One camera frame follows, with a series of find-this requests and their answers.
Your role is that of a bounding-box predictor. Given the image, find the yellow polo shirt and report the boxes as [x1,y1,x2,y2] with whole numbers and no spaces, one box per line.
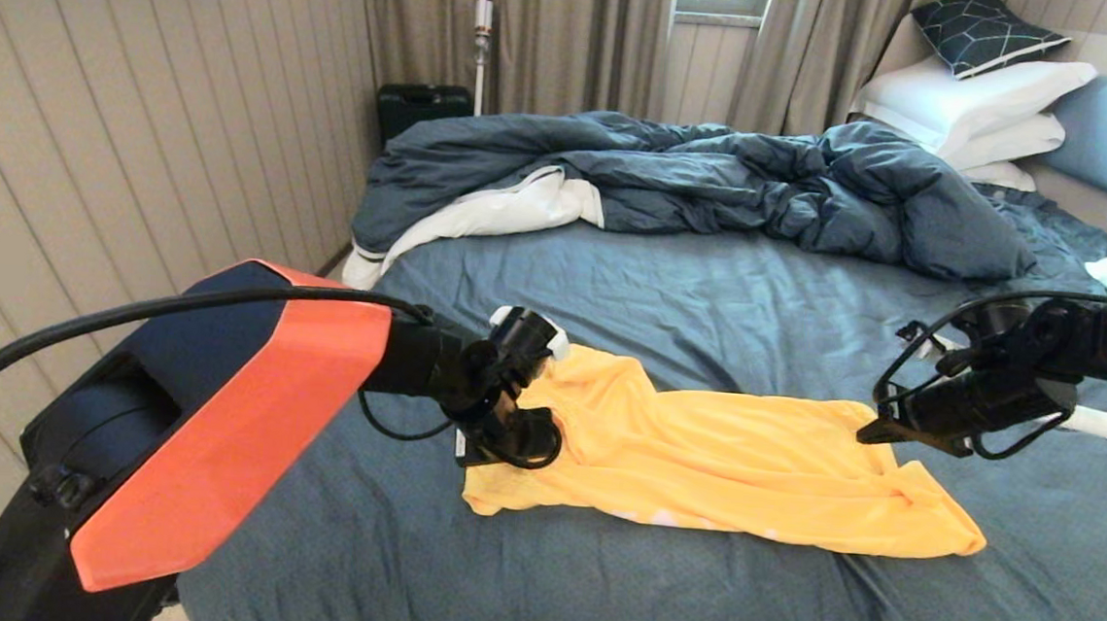
[461,336,998,564]

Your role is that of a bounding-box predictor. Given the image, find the white remote control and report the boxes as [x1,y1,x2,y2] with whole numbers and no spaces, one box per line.
[916,331,1107,443]

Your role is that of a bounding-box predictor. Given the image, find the bed with blue sheet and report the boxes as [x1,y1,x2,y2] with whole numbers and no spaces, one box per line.
[176,130,1107,621]

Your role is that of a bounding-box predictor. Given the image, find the dark green hard case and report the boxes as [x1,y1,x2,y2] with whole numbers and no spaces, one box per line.
[375,81,475,155]

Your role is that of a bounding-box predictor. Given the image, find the dark blue duvet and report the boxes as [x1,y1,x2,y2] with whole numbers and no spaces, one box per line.
[341,86,1046,335]

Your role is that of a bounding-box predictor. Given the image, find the beige window curtain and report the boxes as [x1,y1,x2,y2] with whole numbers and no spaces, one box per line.
[725,0,976,151]
[351,0,675,129]

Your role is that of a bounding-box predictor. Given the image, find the dark patterned cushion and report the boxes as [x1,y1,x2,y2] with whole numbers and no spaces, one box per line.
[908,0,1075,87]

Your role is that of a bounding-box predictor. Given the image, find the white stick vacuum cleaner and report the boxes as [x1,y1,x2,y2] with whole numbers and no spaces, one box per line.
[467,0,496,118]

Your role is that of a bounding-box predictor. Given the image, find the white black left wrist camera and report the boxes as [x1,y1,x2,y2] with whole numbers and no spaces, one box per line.
[486,304,574,371]

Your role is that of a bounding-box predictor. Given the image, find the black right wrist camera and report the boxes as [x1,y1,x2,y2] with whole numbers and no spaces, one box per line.
[955,298,1018,349]

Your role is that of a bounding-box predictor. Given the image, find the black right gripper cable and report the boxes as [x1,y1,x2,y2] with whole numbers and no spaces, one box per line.
[870,278,1107,468]

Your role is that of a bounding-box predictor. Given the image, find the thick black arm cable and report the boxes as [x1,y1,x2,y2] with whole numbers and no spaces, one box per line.
[0,264,436,621]

